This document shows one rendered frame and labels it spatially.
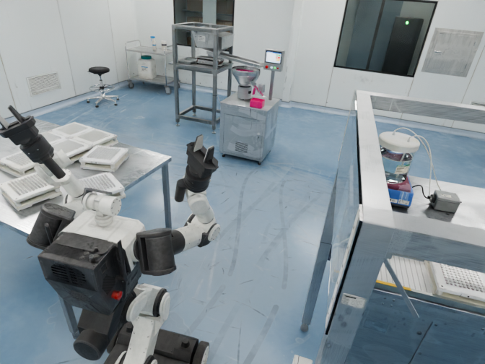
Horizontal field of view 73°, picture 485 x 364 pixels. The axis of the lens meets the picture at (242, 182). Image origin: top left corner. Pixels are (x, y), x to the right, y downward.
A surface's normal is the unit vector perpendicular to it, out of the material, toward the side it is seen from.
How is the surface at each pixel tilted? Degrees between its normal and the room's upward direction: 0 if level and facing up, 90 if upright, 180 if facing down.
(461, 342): 90
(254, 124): 90
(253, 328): 0
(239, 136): 90
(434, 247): 90
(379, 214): 0
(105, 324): 45
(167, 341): 0
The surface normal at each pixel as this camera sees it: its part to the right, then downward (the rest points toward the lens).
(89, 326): -0.12, -0.26
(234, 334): 0.06, -0.86
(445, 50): -0.35, 0.46
